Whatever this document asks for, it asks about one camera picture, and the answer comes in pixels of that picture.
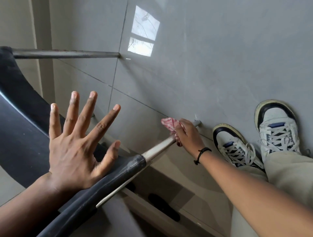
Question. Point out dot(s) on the beige trousers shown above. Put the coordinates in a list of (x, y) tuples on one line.
[(291, 175)]

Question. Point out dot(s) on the white and navy left sneaker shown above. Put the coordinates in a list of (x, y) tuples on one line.
[(232, 146)]

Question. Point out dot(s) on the red checkered cloth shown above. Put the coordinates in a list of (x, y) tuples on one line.
[(170, 122)]

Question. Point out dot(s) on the black chair with metal legs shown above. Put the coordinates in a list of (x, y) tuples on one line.
[(22, 136)]

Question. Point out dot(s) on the person's left forearm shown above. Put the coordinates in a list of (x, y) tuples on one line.
[(27, 210)]

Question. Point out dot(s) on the person's right hand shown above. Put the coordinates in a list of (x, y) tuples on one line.
[(189, 139)]

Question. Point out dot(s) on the white and navy right sneaker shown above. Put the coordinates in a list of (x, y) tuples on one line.
[(277, 131)]

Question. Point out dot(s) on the white and navy sneaker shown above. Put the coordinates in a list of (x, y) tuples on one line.
[(277, 131), (232, 146)]

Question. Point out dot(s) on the person's left hand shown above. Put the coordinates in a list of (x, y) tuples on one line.
[(71, 153)]

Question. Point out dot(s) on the person's right forearm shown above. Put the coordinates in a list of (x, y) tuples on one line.
[(254, 195)]

